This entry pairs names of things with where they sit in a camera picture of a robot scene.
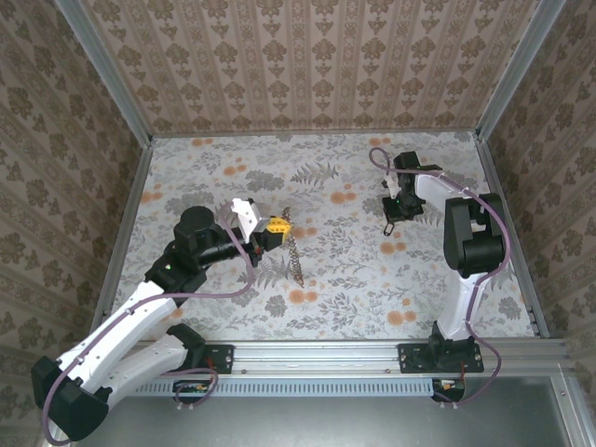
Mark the aluminium corner post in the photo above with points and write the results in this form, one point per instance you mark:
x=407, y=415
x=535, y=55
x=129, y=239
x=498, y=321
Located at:
x=113, y=79
x=516, y=70

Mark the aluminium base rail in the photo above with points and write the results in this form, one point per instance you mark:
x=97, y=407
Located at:
x=316, y=358

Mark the aluminium side rail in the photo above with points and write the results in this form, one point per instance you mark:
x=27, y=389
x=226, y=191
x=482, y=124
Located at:
x=125, y=233
x=489, y=163

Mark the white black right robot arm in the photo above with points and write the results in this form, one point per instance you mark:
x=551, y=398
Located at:
x=458, y=302

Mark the floral patterned table cover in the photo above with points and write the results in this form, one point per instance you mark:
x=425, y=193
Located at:
x=326, y=153

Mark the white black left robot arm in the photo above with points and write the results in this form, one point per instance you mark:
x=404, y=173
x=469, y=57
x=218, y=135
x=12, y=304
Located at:
x=121, y=326

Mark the black control box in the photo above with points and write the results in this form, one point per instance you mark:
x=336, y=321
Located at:
x=449, y=387
x=191, y=388

